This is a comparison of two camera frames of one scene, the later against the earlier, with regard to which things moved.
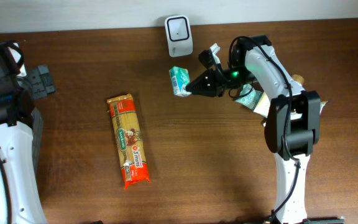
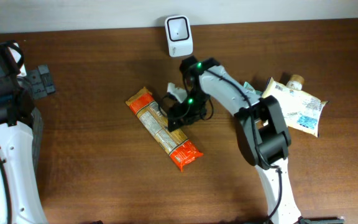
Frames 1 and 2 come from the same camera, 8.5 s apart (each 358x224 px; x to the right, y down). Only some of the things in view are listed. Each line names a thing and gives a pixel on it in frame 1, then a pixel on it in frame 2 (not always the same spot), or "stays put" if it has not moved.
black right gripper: x=215 y=82 -> x=179 y=121
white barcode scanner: x=179 y=35 stays put
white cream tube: x=298 y=78 stays put
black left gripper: x=42 y=81 stays put
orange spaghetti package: x=128 y=140 -> x=174 y=144
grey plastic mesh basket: x=37 y=138 stays put
